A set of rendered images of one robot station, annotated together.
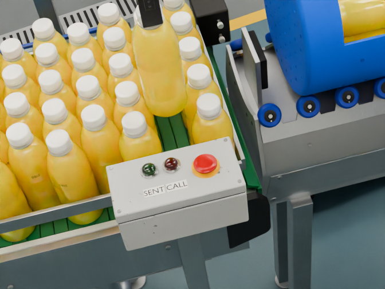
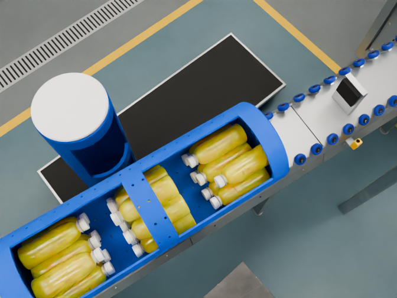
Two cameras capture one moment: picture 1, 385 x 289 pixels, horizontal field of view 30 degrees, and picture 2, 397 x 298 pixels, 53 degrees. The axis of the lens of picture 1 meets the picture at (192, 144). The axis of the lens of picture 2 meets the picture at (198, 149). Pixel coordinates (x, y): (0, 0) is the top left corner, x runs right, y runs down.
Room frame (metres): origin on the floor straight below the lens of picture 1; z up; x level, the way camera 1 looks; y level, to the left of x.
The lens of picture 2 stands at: (0.70, -0.64, 2.30)
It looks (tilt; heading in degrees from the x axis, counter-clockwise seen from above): 68 degrees down; 333
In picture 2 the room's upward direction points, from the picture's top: 1 degrees clockwise
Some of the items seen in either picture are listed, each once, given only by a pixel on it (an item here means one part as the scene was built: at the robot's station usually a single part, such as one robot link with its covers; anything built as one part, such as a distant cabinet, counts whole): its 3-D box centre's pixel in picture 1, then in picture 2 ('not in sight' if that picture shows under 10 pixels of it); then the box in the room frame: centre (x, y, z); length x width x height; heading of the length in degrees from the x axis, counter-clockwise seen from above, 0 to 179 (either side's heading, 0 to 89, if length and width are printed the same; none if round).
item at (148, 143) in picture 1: (144, 161); not in sight; (0.79, 0.09, 0.99); 0.07 x 0.07 x 0.19
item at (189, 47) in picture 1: (189, 47); not in sight; (0.95, -0.02, 1.09); 0.04 x 0.04 x 0.02
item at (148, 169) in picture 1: (148, 168); not in sight; (0.69, 0.07, 1.11); 0.02 x 0.02 x 0.01
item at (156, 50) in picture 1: (158, 62); not in sight; (0.84, 0.03, 1.18); 0.07 x 0.07 x 0.19
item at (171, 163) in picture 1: (171, 163); not in sight; (0.69, 0.04, 1.11); 0.02 x 0.02 x 0.01
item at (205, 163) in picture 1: (205, 164); not in sight; (0.68, -0.01, 1.11); 0.04 x 0.04 x 0.01
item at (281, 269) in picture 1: (283, 223); not in sight; (1.05, -0.20, 0.31); 0.06 x 0.06 x 0.63; 5
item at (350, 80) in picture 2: not in sight; (347, 95); (1.10, -1.47, 1.00); 0.10 x 0.04 x 0.15; 5
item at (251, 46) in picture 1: (255, 67); not in sight; (0.98, -0.14, 0.99); 0.10 x 0.02 x 0.12; 5
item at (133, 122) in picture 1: (134, 123); not in sight; (0.79, 0.09, 1.09); 0.04 x 0.04 x 0.02
